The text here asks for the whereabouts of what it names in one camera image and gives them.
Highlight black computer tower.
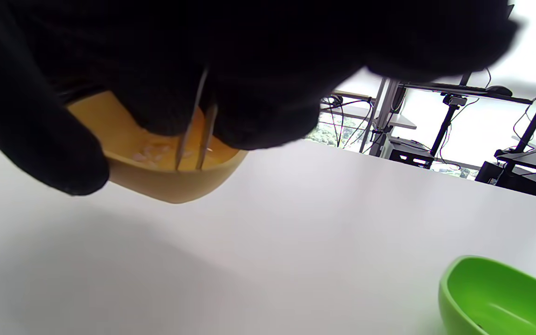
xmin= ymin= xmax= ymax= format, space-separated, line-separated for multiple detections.
xmin=382 ymin=137 xmax=436 ymax=169
xmin=475 ymin=161 xmax=536 ymax=204

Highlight metal tweezers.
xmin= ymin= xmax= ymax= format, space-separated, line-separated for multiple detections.
xmin=175 ymin=67 xmax=219 ymax=172

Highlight person's right hand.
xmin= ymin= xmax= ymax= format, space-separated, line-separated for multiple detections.
xmin=0 ymin=0 xmax=520 ymax=150

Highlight black computer mouse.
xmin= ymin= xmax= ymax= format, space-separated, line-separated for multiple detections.
xmin=484 ymin=85 xmax=514 ymax=97

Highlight pile of pale mung beans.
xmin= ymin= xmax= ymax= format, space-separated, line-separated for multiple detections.
xmin=131 ymin=142 xmax=213 ymax=168

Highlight person's left hand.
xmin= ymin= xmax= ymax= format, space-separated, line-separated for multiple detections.
xmin=0 ymin=28 xmax=110 ymax=196

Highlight black monitor stand tray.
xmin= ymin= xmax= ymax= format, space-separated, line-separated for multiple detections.
xmin=401 ymin=81 xmax=534 ymax=105

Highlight green small dish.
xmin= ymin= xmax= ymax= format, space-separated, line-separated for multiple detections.
xmin=438 ymin=255 xmax=536 ymax=335

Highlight black keyboard tray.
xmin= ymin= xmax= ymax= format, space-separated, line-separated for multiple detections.
xmin=496 ymin=144 xmax=536 ymax=177

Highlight yellow plastic bowl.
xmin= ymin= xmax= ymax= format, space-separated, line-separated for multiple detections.
xmin=67 ymin=91 xmax=249 ymax=204

